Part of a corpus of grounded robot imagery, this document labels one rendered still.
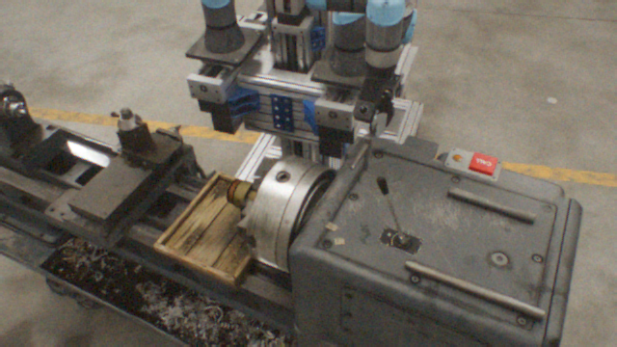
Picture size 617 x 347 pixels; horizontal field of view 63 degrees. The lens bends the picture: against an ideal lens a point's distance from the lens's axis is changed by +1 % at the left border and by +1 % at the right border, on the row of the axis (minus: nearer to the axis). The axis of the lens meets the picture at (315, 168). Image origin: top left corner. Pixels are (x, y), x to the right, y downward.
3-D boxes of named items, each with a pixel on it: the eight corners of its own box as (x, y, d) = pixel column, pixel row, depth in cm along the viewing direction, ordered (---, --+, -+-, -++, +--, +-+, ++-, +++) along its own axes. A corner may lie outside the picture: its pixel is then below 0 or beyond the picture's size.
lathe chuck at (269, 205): (329, 208, 161) (325, 141, 138) (282, 289, 144) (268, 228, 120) (305, 199, 164) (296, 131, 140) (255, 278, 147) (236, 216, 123)
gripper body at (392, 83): (400, 95, 121) (405, 52, 113) (388, 116, 116) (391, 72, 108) (371, 88, 124) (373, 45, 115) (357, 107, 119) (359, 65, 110)
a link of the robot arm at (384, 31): (408, -15, 103) (405, 5, 97) (402, 33, 110) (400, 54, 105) (369, -17, 104) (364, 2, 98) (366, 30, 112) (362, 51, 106)
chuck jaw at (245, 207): (280, 209, 139) (256, 235, 130) (279, 223, 142) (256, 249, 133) (246, 197, 142) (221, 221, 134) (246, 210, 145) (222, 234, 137)
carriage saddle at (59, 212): (198, 157, 190) (195, 146, 185) (112, 249, 161) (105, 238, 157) (136, 135, 200) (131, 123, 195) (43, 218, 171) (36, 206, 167)
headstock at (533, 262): (542, 275, 150) (589, 187, 122) (509, 431, 121) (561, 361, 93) (358, 209, 170) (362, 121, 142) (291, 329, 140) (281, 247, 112)
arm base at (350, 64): (335, 49, 185) (336, 25, 178) (376, 56, 181) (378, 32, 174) (323, 72, 175) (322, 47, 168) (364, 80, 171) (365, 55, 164)
